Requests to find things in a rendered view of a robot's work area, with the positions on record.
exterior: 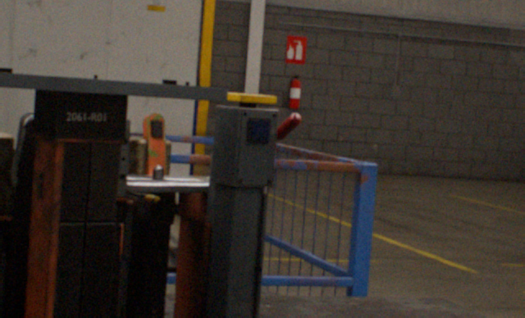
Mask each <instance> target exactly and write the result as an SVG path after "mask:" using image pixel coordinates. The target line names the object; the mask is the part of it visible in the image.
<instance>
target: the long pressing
mask: <svg viewBox="0 0 525 318"><path fill-rule="evenodd" d="M208 182H209V176H196V175H164V179H153V175H127V188H126V189H129V190H131V191H133V193H208Z"/></svg>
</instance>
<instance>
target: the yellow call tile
mask: <svg viewBox="0 0 525 318"><path fill-rule="evenodd" d="M227 101H229V102H238V103H239V108H249V109H257V103H264V104H276V96H271V95H260V94H250V93H227Z"/></svg>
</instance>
